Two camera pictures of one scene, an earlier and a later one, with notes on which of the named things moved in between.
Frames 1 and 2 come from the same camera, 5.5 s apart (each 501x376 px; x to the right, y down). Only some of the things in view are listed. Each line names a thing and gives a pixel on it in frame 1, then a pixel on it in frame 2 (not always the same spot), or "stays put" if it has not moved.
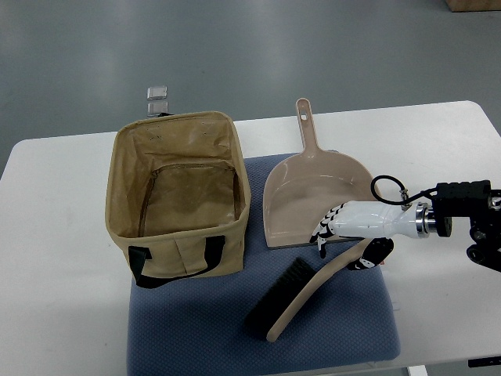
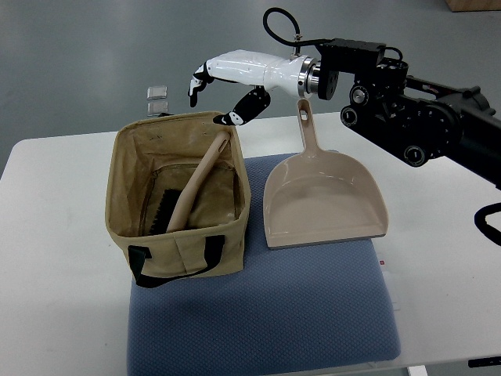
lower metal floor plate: (155, 108) stays put
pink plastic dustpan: (299, 192) stays put
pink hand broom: (264, 319) → (174, 205)
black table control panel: (484, 361) stays put
